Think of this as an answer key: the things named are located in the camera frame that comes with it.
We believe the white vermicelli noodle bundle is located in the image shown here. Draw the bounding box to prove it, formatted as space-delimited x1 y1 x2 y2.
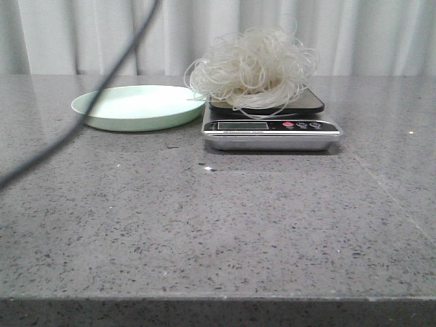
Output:
183 27 319 119

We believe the black cable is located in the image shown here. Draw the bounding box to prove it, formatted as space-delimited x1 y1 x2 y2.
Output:
0 0 163 190

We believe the digital kitchen scale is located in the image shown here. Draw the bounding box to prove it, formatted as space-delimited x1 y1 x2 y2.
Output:
202 89 343 151

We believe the mint green plate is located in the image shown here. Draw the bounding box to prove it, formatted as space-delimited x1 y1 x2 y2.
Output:
87 85 205 132

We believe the white curtain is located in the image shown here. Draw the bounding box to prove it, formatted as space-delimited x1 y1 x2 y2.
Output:
1 1 435 76

